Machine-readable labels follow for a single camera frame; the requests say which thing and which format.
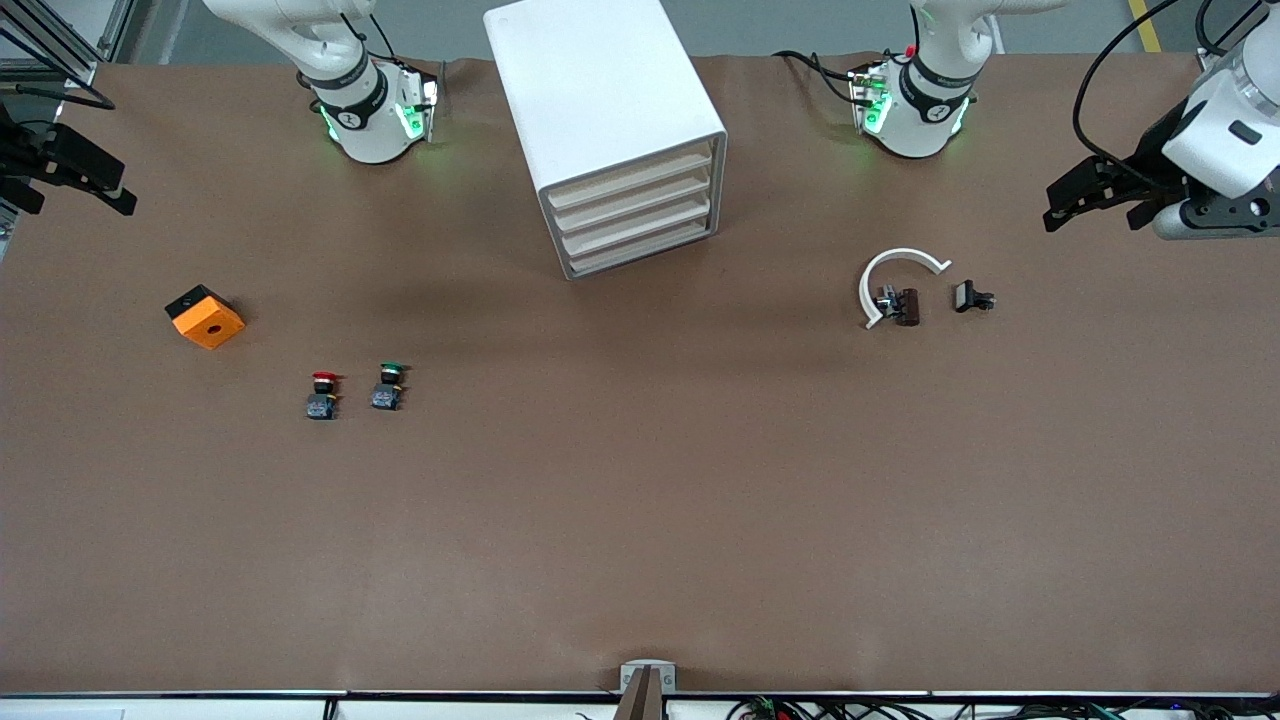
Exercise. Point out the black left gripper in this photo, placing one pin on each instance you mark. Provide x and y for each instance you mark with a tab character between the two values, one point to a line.
1152	147

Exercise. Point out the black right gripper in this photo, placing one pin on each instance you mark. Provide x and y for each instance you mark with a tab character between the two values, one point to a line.
22	160

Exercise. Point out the cream cabinet drawer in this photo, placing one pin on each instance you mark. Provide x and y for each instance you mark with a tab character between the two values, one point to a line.
640	228
645	250
630	180
635	204

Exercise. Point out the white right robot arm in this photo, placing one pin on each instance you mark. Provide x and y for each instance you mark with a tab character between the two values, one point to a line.
360	120

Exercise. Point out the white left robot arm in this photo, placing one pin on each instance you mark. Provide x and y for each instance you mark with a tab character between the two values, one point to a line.
930	110

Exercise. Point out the red push button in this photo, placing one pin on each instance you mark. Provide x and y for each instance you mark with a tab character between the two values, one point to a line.
321	405

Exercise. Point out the green push button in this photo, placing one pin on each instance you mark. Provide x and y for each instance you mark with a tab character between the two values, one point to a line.
386	397

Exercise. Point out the white drawer cabinet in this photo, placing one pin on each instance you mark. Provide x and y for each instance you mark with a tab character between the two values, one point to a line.
590	90

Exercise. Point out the small black clip part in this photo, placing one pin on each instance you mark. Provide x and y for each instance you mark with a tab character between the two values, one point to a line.
965	296

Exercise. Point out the orange box with hole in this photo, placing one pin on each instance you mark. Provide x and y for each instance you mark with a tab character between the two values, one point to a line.
212	325

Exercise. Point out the brown block with metal clip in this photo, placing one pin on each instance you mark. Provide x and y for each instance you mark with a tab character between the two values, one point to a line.
908	306

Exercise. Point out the aluminium frame profile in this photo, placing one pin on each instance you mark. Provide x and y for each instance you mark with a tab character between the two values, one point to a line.
1212	62
85	72

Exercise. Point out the grey metal bracket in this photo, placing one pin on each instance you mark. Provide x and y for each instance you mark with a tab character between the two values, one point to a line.
627	680

